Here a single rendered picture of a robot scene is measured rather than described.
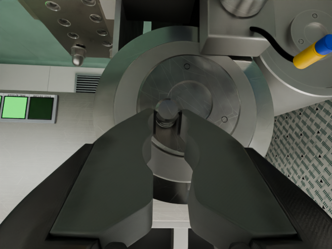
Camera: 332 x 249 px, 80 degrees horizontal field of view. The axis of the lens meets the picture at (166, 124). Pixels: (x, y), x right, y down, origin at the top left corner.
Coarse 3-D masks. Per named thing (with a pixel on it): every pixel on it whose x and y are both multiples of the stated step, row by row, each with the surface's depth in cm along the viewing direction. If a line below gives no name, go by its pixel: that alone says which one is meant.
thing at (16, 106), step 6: (6, 102) 47; (12, 102) 48; (18, 102) 48; (24, 102) 48; (6, 108) 47; (12, 108) 47; (18, 108) 47; (24, 108) 47; (6, 114) 47; (12, 114) 47; (18, 114) 47; (24, 114) 47
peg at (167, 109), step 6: (162, 102) 11; (168, 102) 11; (174, 102) 11; (156, 108) 11; (162, 108) 11; (168, 108) 11; (174, 108) 11; (156, 114) 11; (162, 114) 11; (168, 114) 11; (174, 114) 11; (156, 120) 13; (162, 120) 11; (168, 120) 11; (174, 120) 11; (162, 126) 13; (168, 126) 13
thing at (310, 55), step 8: (256, 32) 14; (264, 32) 13; (272, 40) 13; (320, 40) 10; (328, 40) 10; (280, 48) 12; (312, 48) 10; (320, 48) 10; (328, 48) 10; (288, 56) 12; (296, 56) 11; (304, 56) 11; (312, 56) 10; (320, 56) 10; (296, 64) 12; (304, 64) 11
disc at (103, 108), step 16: (160, 32) 17; (176, 32) 17; (192, 32) 17; (128, 48) 17; (144, 48) 17; (112, 64) 16; (128, 64) 16; (240, 64) 17; (256, 64) 17; (112, 80) 16; (256, 80) 17; (96, 96) 16; (112, 96) 16; (256, 96) 17; (96, 112) 16; (112, 112) 16; (272, 112) 16; (96, 128) 16; (256, 128) 16; (272, 128) 16; (256, 144) 16; (160, 192) 15; (176, 192) 15
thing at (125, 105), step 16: (160, 48) 16; (176, 48) 16; (192, 48) 17; (144, 64) 16; (224, 64) 16; (128, 80) 16; (240, 80) 16; (128, 96) 16; (240, 96) 16; (128, 112) 15; (256, 112) 16; (240, 128) 16; (160, 160) 15; (176, 160) 15; (160, 176) 15; (176, 176) 15
